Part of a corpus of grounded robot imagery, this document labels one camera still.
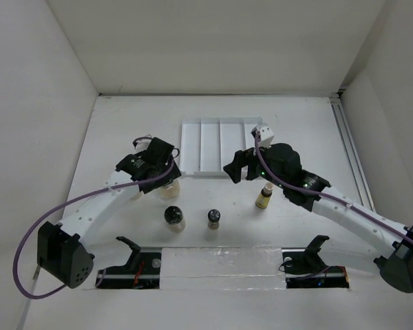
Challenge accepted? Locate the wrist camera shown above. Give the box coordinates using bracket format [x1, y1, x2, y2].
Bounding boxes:
[132, 135, 153, 149]
[251, 123, 275, 148]

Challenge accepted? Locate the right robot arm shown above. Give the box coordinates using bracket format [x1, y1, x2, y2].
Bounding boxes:
[223, 143, 413, 293]

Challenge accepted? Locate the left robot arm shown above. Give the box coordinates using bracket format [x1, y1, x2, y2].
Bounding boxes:
[37, 137, 181, 289]

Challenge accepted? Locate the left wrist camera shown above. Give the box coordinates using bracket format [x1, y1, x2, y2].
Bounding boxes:
[132, 135, 153, 149]

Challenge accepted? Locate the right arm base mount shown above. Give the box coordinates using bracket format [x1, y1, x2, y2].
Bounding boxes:
[278, 235, 350, 289]

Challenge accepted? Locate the yellow liquid bottle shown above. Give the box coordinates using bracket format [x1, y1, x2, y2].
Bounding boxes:
[255, 182, 274, 209]

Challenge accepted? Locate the black cap spice bottle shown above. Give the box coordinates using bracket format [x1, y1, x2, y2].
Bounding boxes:
[164, 206, 186, 232]

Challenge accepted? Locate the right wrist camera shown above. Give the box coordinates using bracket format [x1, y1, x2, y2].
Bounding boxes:
[251, 123, 275, 148]

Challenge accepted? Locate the white divided tray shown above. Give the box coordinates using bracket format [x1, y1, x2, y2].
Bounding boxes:
[179, 117, 263, 178]

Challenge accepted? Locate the wide glass jar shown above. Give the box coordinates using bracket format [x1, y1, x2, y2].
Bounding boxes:
[157, 179, 180, 199]

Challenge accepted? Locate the small black cap bottle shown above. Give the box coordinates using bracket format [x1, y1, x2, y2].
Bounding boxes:
[207, 209, 221, 230]

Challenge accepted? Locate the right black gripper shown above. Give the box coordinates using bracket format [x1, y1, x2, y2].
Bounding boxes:
[223, 139, 288, 189]

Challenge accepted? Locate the cream cap spice bottle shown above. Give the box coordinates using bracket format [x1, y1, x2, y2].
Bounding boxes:
[130, 192, 143, 201]

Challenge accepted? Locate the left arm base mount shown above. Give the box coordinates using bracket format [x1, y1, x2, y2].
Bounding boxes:
[95, 236, 162, 290]

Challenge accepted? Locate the aluminium rail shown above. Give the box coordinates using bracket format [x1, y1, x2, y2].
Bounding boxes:
[329, 93, 376, 211]

